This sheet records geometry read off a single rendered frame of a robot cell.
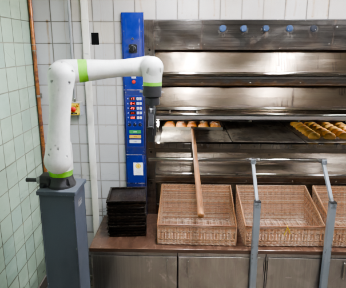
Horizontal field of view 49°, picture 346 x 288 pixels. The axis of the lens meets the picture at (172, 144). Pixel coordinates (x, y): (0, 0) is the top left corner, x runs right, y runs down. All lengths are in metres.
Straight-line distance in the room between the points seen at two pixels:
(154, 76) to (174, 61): 1.03
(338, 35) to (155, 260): 2.07
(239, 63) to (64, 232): 1.70
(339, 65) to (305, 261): 1.42
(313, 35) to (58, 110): 1.95
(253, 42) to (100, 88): 1.18
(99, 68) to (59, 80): 0.26
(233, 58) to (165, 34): 0.53
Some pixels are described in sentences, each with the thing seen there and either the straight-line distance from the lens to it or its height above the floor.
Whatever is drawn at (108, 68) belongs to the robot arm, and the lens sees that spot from 1.94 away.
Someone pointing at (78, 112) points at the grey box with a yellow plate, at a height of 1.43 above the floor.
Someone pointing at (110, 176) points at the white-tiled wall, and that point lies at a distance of 3.08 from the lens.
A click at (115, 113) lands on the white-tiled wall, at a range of 2.94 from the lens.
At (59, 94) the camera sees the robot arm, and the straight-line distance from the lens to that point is 1.78.
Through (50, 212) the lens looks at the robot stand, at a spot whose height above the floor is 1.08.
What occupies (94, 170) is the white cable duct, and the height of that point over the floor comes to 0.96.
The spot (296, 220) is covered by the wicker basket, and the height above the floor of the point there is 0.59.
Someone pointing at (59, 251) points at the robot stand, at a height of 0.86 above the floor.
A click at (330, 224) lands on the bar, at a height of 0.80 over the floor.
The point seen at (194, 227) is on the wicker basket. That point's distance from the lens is 2.65.
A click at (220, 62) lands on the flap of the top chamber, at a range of 2.87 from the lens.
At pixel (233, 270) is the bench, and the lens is 2.77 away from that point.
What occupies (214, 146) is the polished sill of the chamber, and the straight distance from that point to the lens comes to 2.96.
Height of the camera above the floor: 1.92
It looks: 15 degrees down
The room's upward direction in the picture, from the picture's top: straight up
